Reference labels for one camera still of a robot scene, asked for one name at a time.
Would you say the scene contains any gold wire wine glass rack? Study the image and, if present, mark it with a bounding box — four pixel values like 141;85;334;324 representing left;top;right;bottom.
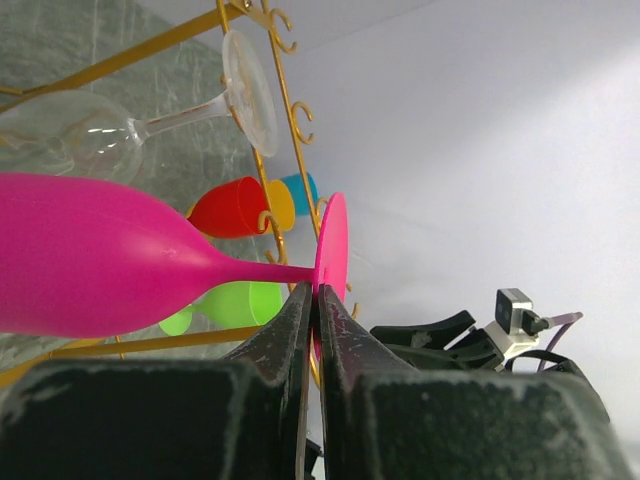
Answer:
1;1;329;389

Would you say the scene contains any orange plastic wine glass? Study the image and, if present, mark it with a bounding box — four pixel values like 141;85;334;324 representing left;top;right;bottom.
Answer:
185;179;296;234

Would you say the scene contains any green plastic wine glass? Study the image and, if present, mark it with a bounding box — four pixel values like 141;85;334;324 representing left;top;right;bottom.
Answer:
158;281;284;336

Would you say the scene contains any clear wine glass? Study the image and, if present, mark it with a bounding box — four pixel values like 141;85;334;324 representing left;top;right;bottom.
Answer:
1;30;279;184

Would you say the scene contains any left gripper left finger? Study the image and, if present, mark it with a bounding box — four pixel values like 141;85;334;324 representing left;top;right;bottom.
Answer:
1;284;311;479

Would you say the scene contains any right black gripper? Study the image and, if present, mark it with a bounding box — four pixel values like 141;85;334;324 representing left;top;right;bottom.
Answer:
370;310;504;371

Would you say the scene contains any red plastic wine glass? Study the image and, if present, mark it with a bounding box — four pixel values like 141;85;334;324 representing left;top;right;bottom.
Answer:
187;176;267;239

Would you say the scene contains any blue plastic wine glass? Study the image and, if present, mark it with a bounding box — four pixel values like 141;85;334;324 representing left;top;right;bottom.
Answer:
280;173;319;216

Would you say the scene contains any pink plastic wine glass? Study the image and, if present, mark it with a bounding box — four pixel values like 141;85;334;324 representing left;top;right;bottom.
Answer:
1;173;349;339

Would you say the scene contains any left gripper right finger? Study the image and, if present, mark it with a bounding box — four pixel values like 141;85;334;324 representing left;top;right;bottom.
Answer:
317;286;632;479

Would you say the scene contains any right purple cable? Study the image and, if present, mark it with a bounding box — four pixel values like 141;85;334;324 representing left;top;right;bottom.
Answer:
539;310;585;374

